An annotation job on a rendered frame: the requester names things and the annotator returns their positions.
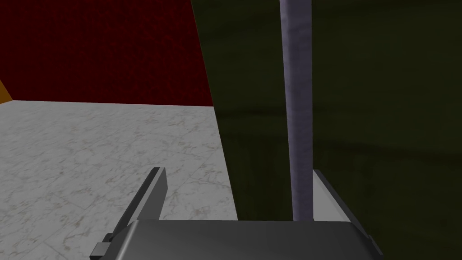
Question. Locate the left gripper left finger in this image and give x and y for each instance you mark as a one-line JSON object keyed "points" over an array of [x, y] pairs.
{"points": [[153, 198]]}

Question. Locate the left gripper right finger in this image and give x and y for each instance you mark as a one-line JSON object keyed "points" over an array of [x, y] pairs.
{"points": [[326, 207]]}

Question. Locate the dark olive green door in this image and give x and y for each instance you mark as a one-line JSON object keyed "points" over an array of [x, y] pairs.
{"points": [[382, 94]]}

